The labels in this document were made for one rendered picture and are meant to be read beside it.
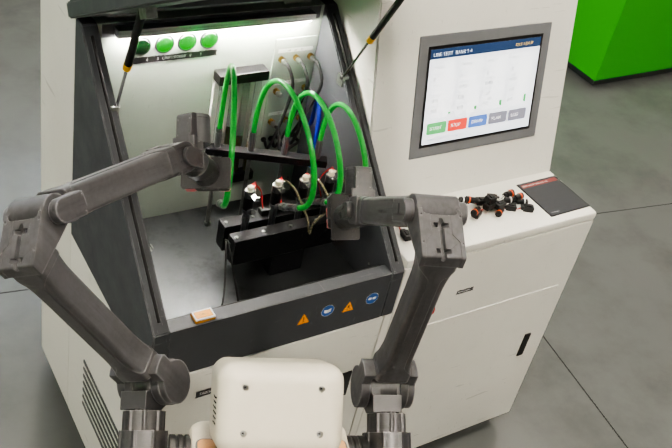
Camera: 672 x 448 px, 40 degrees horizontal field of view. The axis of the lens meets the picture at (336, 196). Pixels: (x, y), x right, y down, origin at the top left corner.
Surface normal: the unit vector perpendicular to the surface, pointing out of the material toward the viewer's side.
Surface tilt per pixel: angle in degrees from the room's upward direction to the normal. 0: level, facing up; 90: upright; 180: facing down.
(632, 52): 90
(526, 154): 76
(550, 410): 0
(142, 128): 90
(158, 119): 90
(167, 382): 59
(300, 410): 48
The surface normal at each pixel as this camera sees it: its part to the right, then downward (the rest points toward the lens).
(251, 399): 0.22, -0.08
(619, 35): 0.51, 0.59
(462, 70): 0.53, 0.38
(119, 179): 0.88, -0.18
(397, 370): 0.14, 0.66
